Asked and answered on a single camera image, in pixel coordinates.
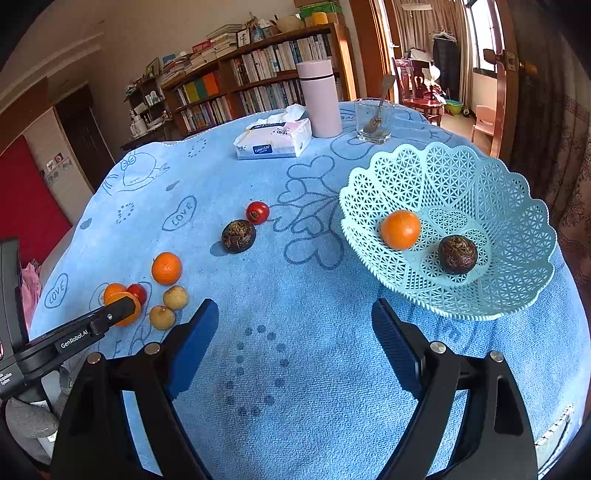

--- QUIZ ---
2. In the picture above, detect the brown wooden door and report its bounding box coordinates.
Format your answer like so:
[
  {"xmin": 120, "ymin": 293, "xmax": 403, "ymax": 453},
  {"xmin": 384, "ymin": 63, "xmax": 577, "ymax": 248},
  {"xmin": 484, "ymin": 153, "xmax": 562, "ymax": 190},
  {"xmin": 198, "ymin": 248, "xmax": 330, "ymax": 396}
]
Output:
[{"xmin": 489, "ymin": 0, "xmax": 539, "ymax": 160}]

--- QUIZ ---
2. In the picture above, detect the dark brown round fruit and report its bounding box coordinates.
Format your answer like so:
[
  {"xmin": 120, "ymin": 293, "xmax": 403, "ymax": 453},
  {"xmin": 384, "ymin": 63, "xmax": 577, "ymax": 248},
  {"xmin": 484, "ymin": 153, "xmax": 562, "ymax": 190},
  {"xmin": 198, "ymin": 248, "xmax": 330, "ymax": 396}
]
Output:
[
  {"xmin": 438, "ymin": 235, "xmax": 478, "ymax": 275},
  {"xmin": 221, "ymin": 220, "xmax": 257, "ymax": 254}
]

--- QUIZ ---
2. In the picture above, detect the grey cloth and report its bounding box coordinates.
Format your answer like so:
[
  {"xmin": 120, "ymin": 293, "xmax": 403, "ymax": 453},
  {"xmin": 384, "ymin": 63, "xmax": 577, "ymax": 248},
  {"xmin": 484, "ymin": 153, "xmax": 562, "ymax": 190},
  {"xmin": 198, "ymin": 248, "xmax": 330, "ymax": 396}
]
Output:
[{"xmin": 4, "ymin": 364, "xmax": 72, "ymax": 462}]

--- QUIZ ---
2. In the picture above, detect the white tissue pack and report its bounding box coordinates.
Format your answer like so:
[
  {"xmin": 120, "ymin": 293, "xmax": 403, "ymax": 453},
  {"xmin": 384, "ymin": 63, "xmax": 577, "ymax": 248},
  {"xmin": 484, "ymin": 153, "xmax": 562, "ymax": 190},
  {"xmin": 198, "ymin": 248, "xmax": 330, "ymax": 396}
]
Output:
[{"xmin": 233, "ymin": 104, "xmax": 312, "ymax": 161}]

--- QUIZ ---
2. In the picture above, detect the large wooden bookshelf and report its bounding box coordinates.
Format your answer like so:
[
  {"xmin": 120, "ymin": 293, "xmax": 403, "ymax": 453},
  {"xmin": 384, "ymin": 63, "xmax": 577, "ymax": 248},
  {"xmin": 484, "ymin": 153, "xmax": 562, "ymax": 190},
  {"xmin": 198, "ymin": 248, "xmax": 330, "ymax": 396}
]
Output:
[{"xmin": 159, "ymin": 22, "xmax": 358, "ymax": 137}]

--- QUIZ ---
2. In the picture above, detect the window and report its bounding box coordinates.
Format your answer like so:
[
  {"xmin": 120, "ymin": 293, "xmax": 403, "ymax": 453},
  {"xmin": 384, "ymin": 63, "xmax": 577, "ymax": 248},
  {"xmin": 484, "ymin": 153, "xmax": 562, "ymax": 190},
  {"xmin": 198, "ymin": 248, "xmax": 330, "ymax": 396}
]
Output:
[{"xmin": 466, "ymin": 0, "xmax": 497, "ymax": 75}]

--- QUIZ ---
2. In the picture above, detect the dark hanging garment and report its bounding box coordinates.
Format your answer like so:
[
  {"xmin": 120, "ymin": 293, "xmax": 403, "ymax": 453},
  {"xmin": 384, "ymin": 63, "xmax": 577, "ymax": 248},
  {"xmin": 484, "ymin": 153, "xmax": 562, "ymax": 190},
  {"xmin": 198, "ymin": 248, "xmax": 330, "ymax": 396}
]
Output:
[{"xmin": 431, "ymin": 37, "xmax": 462, "ymax": 88}]

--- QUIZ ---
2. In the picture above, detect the red wooden chair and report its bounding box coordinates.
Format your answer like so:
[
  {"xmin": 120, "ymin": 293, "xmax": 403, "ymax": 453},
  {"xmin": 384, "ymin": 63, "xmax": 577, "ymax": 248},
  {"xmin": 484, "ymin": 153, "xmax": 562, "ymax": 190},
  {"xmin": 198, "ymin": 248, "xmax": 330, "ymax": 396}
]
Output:
[{"xmin": 392, "ymin": 58, "xmax": 446, "ymax": 125}]

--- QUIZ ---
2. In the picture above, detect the tan longan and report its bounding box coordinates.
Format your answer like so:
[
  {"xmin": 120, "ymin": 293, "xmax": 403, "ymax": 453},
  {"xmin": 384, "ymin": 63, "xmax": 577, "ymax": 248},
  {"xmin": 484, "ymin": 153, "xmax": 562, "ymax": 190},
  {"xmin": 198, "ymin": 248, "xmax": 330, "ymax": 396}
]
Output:
[
  {"xmin": 149, "ymin": 305, "xmax": 177, "ymax": 331},
  {"xmin": 163, "ymin": 285, "xmax": 189, "ymax": 311}
]

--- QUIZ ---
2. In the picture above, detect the red board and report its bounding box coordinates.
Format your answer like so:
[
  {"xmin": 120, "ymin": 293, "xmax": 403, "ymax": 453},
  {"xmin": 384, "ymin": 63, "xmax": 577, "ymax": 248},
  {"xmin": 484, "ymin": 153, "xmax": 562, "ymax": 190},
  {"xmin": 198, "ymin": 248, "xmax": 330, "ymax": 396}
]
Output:
[{"xmin": 0, "ymin": 136, "xmax": 72, "ymax": 266}]

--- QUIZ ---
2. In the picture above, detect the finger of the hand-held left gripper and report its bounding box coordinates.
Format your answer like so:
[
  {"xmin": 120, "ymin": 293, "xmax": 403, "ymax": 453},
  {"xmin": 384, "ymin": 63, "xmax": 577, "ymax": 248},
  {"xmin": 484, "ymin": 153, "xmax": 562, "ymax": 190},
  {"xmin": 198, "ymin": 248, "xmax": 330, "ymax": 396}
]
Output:
[{"xmin": 89, "ymin": 296, "xmax": 136, "ymax": 334}]

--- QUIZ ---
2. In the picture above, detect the beige curtain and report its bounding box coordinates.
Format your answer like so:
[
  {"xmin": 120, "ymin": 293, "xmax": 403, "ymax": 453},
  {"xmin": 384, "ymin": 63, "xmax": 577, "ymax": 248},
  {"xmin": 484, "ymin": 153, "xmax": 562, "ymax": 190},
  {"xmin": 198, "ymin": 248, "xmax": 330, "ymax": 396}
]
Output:
[{"xmin": 385, "ymin": 0, "xmax": 469, "ymax": 61}]

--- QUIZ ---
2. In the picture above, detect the orange mandarin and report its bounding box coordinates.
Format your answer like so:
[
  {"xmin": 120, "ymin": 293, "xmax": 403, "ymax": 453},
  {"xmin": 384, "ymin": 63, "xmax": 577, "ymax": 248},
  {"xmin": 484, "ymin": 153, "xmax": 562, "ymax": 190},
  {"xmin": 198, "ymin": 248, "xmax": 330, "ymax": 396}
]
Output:
[
  {"xmin": 380, "ymin": 210, "xmax": 422, "ymax": 251},
  {"xmin": 151, "ymin": 252, "xmax": 183, "ymax": 286},
  {"xmin": 103, "ymin": 283, "xmax": 141, "ymax": 328}
]

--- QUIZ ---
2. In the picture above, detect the green box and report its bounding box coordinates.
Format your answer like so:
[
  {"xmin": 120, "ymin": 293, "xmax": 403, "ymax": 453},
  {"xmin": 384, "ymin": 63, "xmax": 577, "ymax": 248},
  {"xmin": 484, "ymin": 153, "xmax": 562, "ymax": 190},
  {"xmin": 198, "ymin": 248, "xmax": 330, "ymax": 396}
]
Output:
[{"xmin": 299, "ymin": 1, "xmax": 345, "ymax": 17}]

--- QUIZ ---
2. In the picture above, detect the dark brown door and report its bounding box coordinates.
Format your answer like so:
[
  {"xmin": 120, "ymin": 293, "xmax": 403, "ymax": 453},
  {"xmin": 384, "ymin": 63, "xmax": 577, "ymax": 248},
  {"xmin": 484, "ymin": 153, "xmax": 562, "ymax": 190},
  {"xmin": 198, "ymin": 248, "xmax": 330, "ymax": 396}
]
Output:
[{"xmin": 54, "ymin": 95, "xmax": 116, "ymax": 185}]

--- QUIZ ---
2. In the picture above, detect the small dark wooden shelf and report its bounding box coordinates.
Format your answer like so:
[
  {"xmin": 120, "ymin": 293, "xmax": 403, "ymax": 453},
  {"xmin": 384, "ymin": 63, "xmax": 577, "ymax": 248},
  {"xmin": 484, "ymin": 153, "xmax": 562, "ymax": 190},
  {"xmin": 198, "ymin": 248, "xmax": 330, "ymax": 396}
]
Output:
[{"xmin": 122, "ymin": 76, "xmax": 174, "ymax": 139}]

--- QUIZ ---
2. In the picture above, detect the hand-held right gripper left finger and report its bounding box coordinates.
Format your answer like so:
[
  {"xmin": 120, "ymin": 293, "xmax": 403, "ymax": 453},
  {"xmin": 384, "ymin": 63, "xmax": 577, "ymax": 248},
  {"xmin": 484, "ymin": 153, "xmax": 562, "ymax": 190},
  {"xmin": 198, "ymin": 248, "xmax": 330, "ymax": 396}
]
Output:
[{"xmin": 48, "ymin": 298, "xmax": 220, "ymax": 480}]

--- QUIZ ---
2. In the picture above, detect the blue printed tablecloth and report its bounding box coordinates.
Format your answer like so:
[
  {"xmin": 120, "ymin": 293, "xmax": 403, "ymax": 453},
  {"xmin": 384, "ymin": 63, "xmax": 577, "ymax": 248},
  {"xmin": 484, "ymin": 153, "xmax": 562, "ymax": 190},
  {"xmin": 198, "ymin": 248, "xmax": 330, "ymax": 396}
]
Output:
[{"xmin": 28, "ymin": 100, "xmax": 580, "ymax": 480}]

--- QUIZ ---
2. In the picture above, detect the metal spoon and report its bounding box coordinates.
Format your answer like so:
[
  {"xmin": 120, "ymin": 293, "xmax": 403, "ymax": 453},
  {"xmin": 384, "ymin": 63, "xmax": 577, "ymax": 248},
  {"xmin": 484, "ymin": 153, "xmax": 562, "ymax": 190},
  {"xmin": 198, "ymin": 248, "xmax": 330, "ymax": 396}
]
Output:
[{"xmin": 363, "ymin": 74, "xmax": 397, "ymax": 134}]

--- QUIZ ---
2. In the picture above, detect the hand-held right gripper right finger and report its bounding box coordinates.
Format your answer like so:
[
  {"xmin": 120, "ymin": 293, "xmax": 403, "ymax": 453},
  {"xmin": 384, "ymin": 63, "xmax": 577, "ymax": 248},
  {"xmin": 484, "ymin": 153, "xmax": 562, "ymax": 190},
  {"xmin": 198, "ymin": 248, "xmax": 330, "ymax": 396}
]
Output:
[{"xmin": 372, "ymin": 298, "xmax": 540, "ymax": 480}]

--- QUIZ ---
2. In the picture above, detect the light blue lattice plastic basket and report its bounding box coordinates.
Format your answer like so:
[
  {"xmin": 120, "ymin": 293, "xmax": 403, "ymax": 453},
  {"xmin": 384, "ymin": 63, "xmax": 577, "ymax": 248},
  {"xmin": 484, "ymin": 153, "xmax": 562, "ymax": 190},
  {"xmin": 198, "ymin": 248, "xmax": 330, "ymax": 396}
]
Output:
[{"xmin": 339, "ymin": 141, "xmax": 558, "ymax": 321}]

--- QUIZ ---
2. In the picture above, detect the pink cloth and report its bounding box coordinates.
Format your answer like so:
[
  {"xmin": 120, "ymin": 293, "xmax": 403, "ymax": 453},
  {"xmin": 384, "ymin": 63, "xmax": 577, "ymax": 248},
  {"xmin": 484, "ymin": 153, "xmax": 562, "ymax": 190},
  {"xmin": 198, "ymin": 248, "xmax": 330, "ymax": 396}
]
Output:
[{"xmin": 19, "ymin": 261, "xmax": 43, "ymax": 319}]

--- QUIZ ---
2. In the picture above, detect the patterned curtain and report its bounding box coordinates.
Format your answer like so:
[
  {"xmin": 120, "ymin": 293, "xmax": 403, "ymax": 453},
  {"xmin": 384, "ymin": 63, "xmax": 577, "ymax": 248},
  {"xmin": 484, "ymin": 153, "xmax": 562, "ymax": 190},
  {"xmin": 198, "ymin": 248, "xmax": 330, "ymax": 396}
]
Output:
[{"xmin": 517, "ymin": 69, "xmax": 591, "ymax": 296}]

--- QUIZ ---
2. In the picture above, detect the pink thermos bottle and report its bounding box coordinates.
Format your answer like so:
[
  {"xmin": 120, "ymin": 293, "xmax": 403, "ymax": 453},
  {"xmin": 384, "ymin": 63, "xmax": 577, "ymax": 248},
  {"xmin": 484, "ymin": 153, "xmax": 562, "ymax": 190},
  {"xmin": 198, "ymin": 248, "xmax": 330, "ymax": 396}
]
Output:
[{"xmin": 296, "ymin": 59, "xmax": 343, "ymax": 138}]

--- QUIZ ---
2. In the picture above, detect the small pink chair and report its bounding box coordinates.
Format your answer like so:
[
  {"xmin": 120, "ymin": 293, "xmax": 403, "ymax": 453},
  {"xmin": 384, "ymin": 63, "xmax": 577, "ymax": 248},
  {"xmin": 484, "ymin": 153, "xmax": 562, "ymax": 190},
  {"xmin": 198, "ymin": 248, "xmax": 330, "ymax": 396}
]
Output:
[{"xmin": 471, "ymin": 105, "xmax": 497, "ymax": 144}]

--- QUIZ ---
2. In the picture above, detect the clear drinking glass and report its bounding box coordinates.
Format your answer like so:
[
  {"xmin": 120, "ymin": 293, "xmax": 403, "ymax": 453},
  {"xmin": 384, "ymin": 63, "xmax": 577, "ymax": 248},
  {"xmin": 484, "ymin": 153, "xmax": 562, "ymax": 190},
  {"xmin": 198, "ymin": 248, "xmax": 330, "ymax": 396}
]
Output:
[{"xmin": 355, "ymin": 98, "xmax": 396, "ymax": 144}]

